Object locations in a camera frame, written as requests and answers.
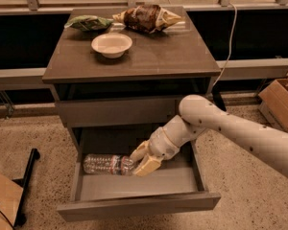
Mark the green chip bag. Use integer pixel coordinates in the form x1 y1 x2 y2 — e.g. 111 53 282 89
64 15 112 32

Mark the white bowl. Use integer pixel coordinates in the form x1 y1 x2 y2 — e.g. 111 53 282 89
91 33 132 58

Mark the brown snack bag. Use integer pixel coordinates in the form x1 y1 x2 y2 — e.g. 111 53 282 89
112 5 183 34

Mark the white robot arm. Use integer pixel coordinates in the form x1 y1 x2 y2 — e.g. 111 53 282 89
131 95 288 178

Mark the grey drawer cabinet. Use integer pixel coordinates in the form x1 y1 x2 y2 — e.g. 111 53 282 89
41 6 222 165

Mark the white cable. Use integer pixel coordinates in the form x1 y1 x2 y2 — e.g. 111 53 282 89
210 3 239 89

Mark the closed grey top drawer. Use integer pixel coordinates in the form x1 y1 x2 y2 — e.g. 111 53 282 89
56 96 181 127

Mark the cardboard box left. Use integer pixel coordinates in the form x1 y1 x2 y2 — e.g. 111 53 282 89
0 173 22 230

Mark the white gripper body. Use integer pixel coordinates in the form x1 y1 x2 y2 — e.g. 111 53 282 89
149 126 180 160

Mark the clear plastic water bottle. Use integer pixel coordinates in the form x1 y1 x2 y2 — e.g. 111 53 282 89
83 154 137 175

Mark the black stand leg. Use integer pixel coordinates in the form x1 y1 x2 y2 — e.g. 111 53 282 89
13 148 40 227

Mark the cardboard box right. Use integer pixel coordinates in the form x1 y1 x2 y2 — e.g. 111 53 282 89
259 79 288 132

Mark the cardboard box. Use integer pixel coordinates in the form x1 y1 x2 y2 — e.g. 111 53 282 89
259 79 288 132
0 173 22 230

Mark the black cable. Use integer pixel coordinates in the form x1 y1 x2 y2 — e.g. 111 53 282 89
0 201 15 230

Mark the open grey middle drawer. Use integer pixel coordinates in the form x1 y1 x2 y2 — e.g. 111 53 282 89
58 124 221 221

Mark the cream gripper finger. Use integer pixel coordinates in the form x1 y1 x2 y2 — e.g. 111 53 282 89
130 141 149 162
133 154 163 177

